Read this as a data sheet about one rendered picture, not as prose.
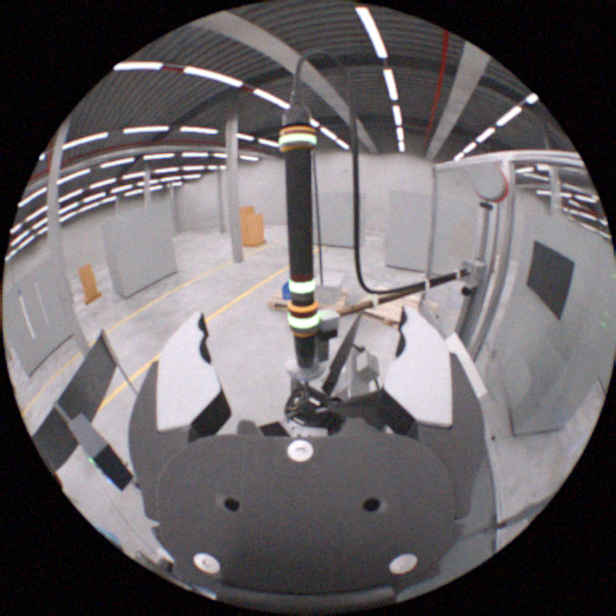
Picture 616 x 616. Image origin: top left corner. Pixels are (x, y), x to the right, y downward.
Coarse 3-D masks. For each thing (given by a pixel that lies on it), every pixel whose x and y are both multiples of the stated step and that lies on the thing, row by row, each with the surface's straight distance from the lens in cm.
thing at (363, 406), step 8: (376, 392) 46; (352, 400) 49; (360, 400) 46; (368, 400) 44; (376, 400) 42; (328, 408) 52; (336, 408) 49; (344, 408) 46; (352, 408) 44; (360, 408) 42; (368, 408) 41; (352, 416) 41; (360, 416) 40; (368, 416) 38; (376, 416) 37; (368, 424) 37; (376, 424) 36; (384, 424) 35
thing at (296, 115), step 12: (300, 96) 32; (288, 108) 30; (300, 108) 30; (288, 120) 29; (300, 120) 29; (300, 336) 33; (312, 336) 34; (300, 348) 34; (312, 348) 35; (300, 360) 36; (312, 360) 37
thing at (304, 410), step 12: (300, 396) 64; (312, 396) 59; (324, 396) 63; (336, 396) 69; (288, 408) 66; (300, 408) 58; (312, 408) 59; (300, 420) 61; (312, 420) 61; (324, 420) 64; (336, 420) 63
